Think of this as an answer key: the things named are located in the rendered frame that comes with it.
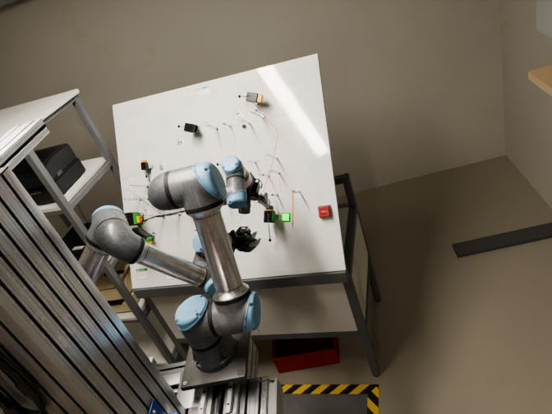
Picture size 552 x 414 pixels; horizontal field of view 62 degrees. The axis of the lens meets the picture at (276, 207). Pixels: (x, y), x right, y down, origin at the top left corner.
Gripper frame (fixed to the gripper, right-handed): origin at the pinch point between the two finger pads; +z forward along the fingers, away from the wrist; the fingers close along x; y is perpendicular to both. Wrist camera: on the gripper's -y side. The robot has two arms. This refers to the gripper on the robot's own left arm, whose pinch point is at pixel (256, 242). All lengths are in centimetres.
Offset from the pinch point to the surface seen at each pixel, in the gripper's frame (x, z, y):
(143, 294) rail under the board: 30, -4, -79
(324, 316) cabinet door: -32, 49, -24
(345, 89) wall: 116, 161, 37
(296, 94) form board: 48, 23, 51
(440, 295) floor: -49, 142, -4
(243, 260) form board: 6.8, 14.4, -23.1
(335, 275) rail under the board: -26.2, 30.6, 5.3
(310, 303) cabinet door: -24, 41, -22
